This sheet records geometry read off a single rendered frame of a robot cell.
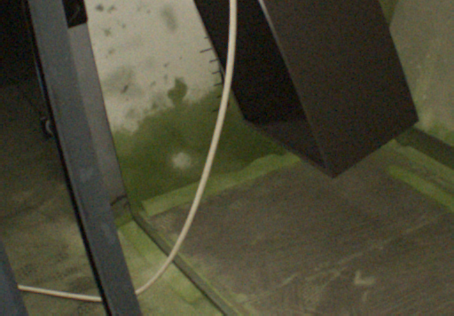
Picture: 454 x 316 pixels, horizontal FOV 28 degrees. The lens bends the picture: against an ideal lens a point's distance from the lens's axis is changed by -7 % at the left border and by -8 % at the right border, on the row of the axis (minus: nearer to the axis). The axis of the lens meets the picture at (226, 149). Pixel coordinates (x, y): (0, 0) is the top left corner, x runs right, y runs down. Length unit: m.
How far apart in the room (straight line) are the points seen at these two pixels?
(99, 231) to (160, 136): 2.16
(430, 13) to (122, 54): 1.28
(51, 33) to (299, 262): 1.91
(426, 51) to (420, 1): 0.25
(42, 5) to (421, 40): 2.63
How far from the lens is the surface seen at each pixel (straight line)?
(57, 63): 1.53
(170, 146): 3.81
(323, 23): 2.68
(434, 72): 3.83
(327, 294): 3.05
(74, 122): 1.56
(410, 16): 4.06
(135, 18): 3.63
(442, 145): 3.68
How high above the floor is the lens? 1.68
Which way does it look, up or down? 23 degrees down
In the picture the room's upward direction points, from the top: 12 degrees counter-clockwise
